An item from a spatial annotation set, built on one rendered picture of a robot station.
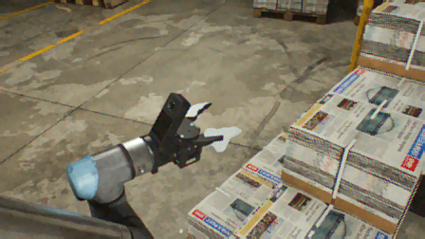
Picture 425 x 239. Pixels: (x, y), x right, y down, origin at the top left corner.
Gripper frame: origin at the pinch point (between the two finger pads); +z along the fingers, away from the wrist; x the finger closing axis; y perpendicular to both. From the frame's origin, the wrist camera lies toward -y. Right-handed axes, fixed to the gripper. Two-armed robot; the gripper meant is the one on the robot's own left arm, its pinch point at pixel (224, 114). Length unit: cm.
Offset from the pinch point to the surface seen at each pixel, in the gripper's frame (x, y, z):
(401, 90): 6, 17, 81
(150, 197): -85, 137, 23
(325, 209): 18, 39, 32
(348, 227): 27, 37, 32
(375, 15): -18, -1, 88
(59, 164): -154, 146, -15
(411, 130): 21, 15, 58
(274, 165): -21, 67, 56
